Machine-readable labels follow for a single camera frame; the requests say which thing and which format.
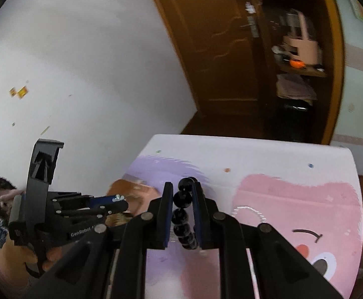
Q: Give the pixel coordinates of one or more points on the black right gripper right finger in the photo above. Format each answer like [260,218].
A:
[207,219]

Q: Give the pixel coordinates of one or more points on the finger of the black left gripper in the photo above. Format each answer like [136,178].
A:
[77,202]
[84,215]

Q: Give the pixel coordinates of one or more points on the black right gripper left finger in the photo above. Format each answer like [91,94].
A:
[157,220]

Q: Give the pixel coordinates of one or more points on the person's left hand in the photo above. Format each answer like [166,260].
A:
[13,261]

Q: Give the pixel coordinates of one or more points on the pink cartoon table mat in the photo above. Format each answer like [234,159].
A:
[309,193]

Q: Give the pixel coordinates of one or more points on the folded beige cloth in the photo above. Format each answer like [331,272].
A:
[292,86]

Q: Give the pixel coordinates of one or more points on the pink desk organizer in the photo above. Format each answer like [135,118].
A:
[297,43]

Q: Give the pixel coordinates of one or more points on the brown wooden door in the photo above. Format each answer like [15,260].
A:
[215,45]

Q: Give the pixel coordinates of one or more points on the wooden shelf unit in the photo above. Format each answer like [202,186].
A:
[298,120]

